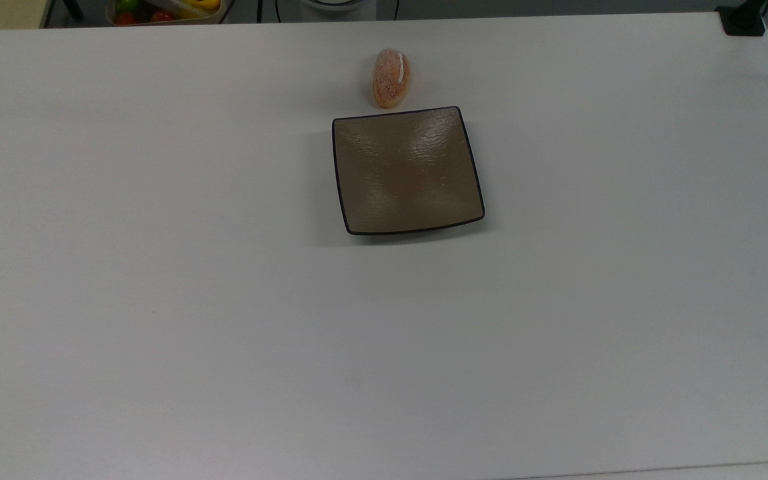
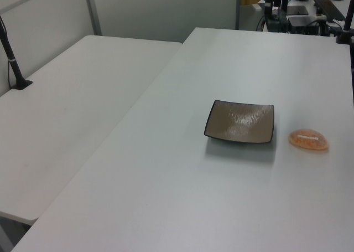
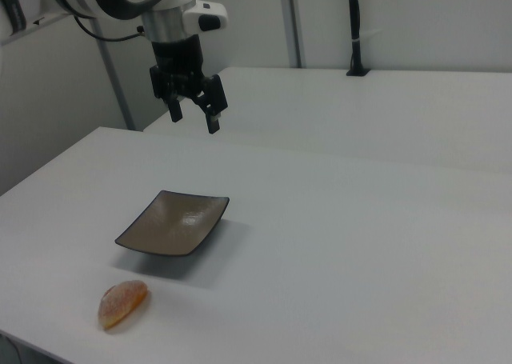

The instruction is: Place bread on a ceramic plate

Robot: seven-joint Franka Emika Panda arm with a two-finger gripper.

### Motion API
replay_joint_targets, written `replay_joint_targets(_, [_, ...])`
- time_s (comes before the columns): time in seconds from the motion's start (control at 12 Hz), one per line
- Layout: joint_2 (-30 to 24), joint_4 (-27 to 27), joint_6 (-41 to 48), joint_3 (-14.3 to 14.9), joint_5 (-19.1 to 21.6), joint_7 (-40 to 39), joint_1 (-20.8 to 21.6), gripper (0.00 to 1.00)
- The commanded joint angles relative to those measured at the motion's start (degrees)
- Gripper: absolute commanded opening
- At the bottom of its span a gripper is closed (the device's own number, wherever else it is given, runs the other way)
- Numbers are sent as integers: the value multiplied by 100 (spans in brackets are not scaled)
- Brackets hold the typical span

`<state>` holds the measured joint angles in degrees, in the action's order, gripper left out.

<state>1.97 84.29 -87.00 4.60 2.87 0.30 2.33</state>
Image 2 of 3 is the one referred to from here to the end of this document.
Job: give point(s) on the black clamp stand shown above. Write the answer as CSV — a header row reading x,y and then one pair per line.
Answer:
x,y
347,25

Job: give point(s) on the square brown ceramic plate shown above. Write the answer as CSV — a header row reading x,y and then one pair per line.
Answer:
x,y
238,122

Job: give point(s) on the orange sugared bread roll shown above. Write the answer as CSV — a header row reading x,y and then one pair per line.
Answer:
x,y
307,141

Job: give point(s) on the black computer keyboard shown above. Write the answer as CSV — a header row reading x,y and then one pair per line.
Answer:
x,y
329,8

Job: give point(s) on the black upright pole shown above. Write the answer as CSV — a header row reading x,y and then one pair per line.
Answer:
x,y
283,8

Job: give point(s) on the flat dark tablet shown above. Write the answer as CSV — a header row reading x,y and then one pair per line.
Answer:
x,y
297,10

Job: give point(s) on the black electronics box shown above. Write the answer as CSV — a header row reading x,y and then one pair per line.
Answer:
x,y
301,21

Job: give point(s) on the black camera stand pole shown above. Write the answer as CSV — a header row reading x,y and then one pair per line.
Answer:
x,y
13,66

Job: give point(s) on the dark partition edge post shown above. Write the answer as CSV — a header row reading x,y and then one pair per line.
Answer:
x,y
238,8

